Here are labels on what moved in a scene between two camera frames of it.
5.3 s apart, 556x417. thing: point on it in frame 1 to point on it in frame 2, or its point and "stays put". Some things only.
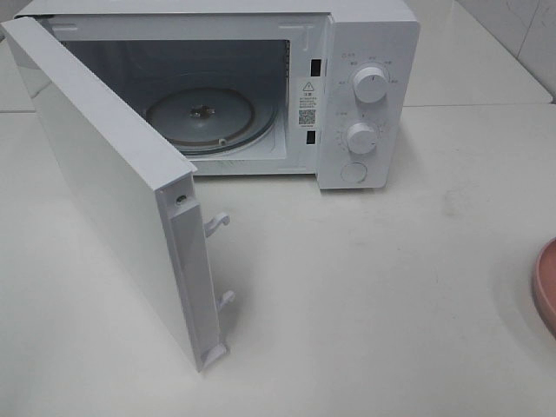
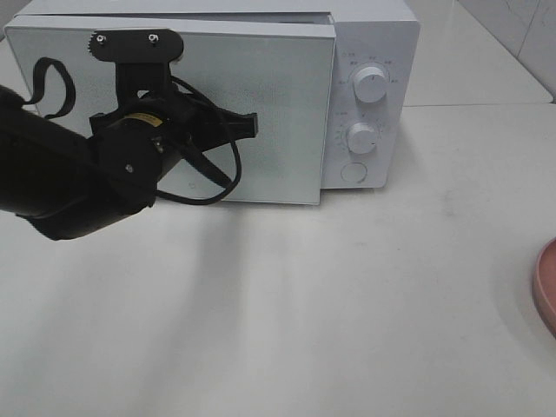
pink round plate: (544, 286) stays put
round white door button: (354, 172) stays put
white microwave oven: (143, 188) to (281, 70)
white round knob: (360, 138) stays put
